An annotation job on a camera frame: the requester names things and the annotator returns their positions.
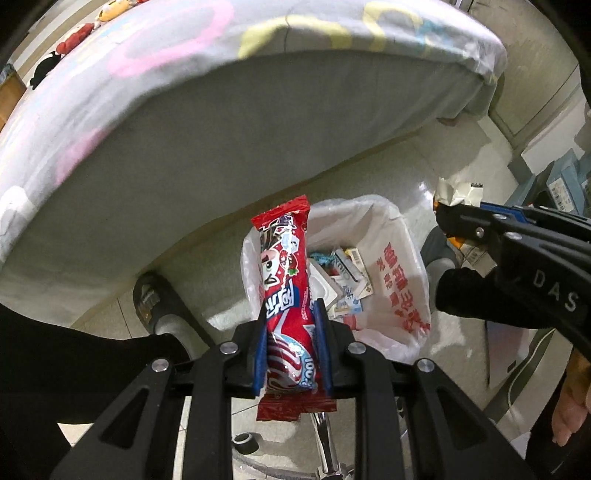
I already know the person's right hand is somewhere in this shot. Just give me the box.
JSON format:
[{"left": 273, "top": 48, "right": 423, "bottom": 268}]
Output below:
[{"left": 551, "top": 351, "right": 591, "bottom": 446}]

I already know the person's left leg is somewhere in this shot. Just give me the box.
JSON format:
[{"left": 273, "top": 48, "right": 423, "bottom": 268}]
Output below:
[{"left": 0, "top": 305, "right": 219, "bottom": 480}]

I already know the black slipper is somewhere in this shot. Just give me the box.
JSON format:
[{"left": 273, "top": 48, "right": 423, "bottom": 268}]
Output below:
[{"left": 132, "top": 271, "right": 195, "bottom": 337}]

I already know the blue box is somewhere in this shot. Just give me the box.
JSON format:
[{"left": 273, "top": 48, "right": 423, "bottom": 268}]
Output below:
[{"left": 508, "top": 151, "right": 591, "bottom": 219}]

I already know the person's leg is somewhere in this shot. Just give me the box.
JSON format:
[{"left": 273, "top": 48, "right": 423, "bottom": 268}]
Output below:
[
  {"left": 435, "top": 267, "right": 555, "bottom": 330},
  {"left": 0, "top": 305, "right": 219, "bottom": 480}
]

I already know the black plush toy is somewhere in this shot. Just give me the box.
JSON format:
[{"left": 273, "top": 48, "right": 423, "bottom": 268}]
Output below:
[{"left": 29, "top": 52, "right": 59, "bottom": 89}]

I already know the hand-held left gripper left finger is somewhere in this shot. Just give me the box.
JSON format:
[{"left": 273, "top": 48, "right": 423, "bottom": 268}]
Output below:
[{"left": 48, "top": 305, "right": 271, "bottom": 480}]

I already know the red plush toy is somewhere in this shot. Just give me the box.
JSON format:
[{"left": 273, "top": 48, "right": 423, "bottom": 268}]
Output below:
[{"left": 57, "top": 22, "right": 96, "bottom": 52}]

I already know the bed with ring-print sheet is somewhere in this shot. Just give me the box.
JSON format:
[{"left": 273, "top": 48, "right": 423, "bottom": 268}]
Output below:
[{"left": 0, "top": 0, "right": 509, "bottom": 326}]

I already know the person's right leg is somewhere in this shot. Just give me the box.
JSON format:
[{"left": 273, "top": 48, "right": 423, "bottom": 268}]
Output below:
[{"left": 435, "top": 267, "right": 555, "bottom": 330}]

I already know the wooden dresser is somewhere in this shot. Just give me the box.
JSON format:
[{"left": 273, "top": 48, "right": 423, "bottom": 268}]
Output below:
[{"left": 0, "top": 64, "right": 27, "bottom": 132}]

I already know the white flat box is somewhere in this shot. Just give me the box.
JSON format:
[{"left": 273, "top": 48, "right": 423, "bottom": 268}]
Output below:
[{"left": 332, "top": 247, "right": 374, "bottom": 297}]

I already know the office chair base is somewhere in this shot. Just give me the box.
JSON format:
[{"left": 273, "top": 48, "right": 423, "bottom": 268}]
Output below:
[{"left": 230, "top": 410, "right": 356, "bottom": 480}]

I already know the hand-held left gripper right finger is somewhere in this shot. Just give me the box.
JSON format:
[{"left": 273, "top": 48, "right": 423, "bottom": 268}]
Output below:
[{"left": 313, "top": 298, "right": 539, "bottom": 480}]

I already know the trash bin with white bag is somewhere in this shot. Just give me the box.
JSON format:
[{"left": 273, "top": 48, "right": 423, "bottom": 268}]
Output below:
[{"left": 240, "top": 194, "right": 433, "bottom": 366}]

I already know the red candy packet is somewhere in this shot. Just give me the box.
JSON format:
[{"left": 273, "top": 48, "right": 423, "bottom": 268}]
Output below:
[{"left": 250, "top": 194, "right": 339, "bottom": 422}]

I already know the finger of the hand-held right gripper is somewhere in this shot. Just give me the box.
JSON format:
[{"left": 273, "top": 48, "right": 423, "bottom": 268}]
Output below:
[
  {"left": 479, "top": 200, "right": 526, "bottom": 219},
  {"left": 436, "top": 203, "right": 520, "bottom": 252}
]

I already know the orange plush toy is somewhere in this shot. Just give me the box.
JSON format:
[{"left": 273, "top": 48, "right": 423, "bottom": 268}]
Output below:
[{"left": 98, "top": 0, "right": 140, "bottom": 22}]

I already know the paper wrapper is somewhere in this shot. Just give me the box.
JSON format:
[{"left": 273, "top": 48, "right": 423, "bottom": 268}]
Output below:
[{"left": 434, "top": 177, "right": 484, "bottom": 209}]

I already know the grey sock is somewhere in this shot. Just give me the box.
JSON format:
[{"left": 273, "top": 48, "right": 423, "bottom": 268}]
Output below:
[
  {"left": 154, "top": 314, "right": 194, "bottom": 357},
  {"left": 420, "top": 228, "right": 459, "bottom": 278}
]

